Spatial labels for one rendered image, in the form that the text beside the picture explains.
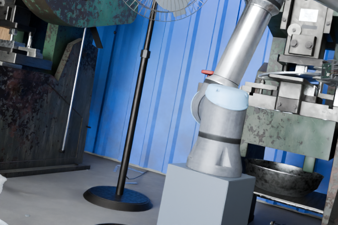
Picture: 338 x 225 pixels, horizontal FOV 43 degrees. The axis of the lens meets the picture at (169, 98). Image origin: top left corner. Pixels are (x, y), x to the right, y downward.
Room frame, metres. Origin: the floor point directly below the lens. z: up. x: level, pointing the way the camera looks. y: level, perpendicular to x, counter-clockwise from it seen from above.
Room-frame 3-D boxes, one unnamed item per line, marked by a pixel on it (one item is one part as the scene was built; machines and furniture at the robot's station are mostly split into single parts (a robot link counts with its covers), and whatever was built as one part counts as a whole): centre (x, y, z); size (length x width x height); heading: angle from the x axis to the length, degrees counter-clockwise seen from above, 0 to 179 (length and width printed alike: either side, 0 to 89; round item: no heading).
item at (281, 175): (1.85, -0.55, 0.36); 0.34 x 0.34 x 0.10
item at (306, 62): (1.85, -0.55, 0.86); 0.20 x 0.16 x 0.05; 64
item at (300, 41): (1.81, -0.53, 1.04); 0.17 x 0.15 x 0.30; 154
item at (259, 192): (1.86, -0.55, 0.31); 0.43 x 0.42 x 0.01; 64
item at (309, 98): (1.85, -0.55, 0.72); 0.20 x 0.16 x 0.03; 64
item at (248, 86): (1.93, -0.40, 0.76); 0.17 x 0.06 x 0.10; 64
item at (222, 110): (1.15, -0.15, 0.62); 0.13 x 0.12 x 0.14; 8
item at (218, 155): (1.14, -0.15, 0.50); 0.15 x 0.15 x 0.10
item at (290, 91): (1.69, -0.47, 0.72); 0.25 x 0.14 x 0.14; 154
